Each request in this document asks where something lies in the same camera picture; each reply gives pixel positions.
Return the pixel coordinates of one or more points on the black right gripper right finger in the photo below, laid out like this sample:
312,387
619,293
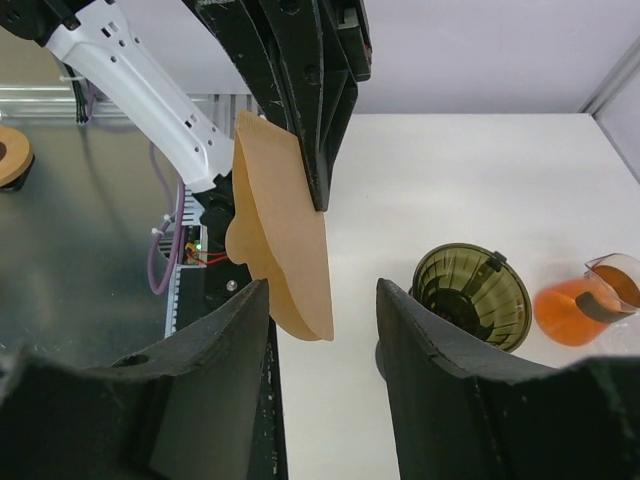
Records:
462,409

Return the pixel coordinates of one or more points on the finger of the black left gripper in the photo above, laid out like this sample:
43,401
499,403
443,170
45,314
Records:
323,51
243,30

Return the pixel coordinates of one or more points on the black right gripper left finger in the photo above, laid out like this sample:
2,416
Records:
182,408

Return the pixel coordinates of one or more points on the olive green plastic dripper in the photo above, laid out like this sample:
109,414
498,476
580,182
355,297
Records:
476,290

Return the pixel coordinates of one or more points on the brown paper coffee filter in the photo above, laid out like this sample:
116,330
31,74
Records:
276,231

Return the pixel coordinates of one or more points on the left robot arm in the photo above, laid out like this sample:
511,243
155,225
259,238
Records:
96,40

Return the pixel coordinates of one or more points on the orange liquid glass beaker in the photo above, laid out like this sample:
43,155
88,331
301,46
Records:
576,311

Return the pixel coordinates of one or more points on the wooden disc object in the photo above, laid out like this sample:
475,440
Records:
17,158

